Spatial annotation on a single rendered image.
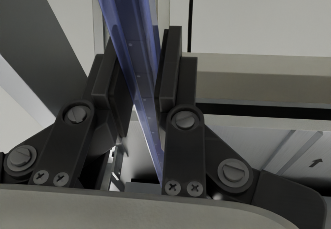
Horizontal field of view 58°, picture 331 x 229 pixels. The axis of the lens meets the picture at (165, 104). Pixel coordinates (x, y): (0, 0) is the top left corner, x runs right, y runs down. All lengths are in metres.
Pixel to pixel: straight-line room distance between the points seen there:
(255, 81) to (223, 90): 0.06
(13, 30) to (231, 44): 1.79
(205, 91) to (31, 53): 0.45
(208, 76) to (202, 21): 1.32
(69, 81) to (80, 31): 1.81
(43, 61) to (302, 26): 1.87
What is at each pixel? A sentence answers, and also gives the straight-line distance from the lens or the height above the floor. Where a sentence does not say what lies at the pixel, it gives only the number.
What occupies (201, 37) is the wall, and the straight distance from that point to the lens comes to 1.92.
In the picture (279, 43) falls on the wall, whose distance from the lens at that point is 1.98.
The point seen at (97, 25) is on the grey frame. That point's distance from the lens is 0.49.
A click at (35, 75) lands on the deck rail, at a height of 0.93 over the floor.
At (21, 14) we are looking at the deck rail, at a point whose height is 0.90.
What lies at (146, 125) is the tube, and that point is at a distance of 0.15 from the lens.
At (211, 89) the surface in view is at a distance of 0.61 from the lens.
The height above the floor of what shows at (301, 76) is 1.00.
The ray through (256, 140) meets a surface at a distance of 0.27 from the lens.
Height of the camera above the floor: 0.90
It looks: 16 degrees up
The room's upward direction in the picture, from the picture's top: 179 degrees counter-clockwise
